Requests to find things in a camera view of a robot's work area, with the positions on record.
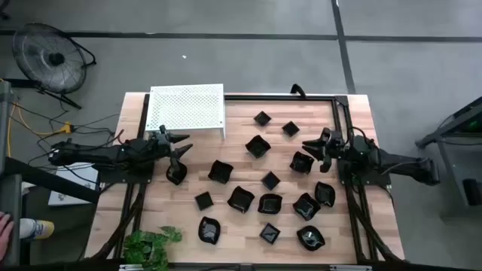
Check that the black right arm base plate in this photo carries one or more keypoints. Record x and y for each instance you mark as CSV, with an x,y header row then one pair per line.
x,y
371,180

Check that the black cylinder bin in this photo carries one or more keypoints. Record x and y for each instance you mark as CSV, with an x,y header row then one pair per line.
x,y
472,192

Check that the person's hand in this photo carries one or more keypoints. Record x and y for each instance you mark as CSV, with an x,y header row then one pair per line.
x,y
5,233

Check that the green artificial plant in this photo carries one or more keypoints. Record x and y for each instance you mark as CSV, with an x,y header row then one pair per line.
x,y
145,246

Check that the oval black plate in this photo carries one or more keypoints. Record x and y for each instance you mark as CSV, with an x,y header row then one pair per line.
x,y
310,238
179,177
325,194
209,230

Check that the dark metal side desk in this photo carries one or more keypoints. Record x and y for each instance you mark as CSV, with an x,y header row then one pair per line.
x,y
444,132

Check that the small square black plate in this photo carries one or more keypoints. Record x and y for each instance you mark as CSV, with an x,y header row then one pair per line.
x,y
262,118
270,233
270,180
290,128
204,201

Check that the black curved hook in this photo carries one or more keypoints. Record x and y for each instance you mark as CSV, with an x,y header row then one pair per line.
x,y
297,86

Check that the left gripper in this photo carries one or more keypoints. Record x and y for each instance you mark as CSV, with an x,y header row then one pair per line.
x,y
162,147

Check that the white printed box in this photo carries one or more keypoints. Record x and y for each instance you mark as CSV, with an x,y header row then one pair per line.
x,y
81,177

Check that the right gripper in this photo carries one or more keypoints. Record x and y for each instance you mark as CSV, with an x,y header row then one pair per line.
x,y
333,145

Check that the black floor fan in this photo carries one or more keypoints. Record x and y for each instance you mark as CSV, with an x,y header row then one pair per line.
x,y
56,59

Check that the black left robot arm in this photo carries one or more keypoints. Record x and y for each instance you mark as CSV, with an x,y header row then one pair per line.
x,y
94,154

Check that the white perforated metal shelf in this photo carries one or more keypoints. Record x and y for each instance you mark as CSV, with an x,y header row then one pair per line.
x,y
184,107

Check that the black metal beam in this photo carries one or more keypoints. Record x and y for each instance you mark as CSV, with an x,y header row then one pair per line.
x,y
45,178

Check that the wavy square black plate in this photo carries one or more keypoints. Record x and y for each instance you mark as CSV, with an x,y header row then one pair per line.
x,y
220,172
270,204
301,163
306,206
241,199
258,147

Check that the silver metal bracket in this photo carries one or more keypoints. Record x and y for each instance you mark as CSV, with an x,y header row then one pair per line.
x,y
350,268
133,268

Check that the grey metal stand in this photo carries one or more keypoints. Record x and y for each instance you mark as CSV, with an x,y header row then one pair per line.
x,y
7,124

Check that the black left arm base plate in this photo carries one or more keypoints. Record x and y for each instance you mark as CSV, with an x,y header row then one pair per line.
x,y
124,176

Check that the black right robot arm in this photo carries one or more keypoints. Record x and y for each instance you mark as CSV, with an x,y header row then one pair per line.
x,y
399,163

